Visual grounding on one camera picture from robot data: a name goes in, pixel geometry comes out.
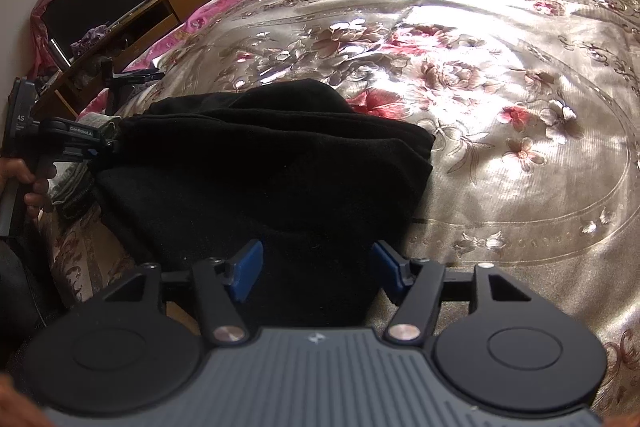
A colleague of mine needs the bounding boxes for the black pants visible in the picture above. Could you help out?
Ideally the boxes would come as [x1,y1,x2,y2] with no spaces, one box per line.
[92,80,434,327]

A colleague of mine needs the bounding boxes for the floral satin bedspread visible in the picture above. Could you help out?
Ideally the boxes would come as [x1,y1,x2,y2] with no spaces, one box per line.
[46,0,639,426]

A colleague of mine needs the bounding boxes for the wooden bedside cabinet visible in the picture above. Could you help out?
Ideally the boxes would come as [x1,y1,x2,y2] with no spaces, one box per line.
[32,0,210,119]

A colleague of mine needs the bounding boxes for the person left hand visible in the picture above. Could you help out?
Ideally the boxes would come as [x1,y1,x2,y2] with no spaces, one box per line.
[0,157,59,223]

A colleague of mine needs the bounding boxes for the black monitor screen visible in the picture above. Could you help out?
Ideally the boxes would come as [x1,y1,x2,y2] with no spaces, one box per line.
[42,0,148,61]

